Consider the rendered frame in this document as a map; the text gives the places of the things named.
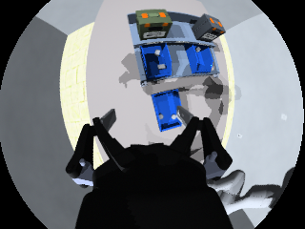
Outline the blue open-front bin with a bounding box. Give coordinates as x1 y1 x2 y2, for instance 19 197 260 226
140 43 172 80
152 89 182 132
183 43 213 73

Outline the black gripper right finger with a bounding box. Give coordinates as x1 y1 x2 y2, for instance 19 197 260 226
158 106 233 180

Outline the black tool case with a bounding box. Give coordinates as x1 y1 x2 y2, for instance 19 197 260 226
192 13 226 42

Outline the dark green tool case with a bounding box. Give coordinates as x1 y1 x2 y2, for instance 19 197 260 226
135 10 173 41

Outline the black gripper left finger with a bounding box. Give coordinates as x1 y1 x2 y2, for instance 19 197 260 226
66 109 138 188

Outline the dark grey shelf rack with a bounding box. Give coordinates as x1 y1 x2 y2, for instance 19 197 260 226
127 11 220 87

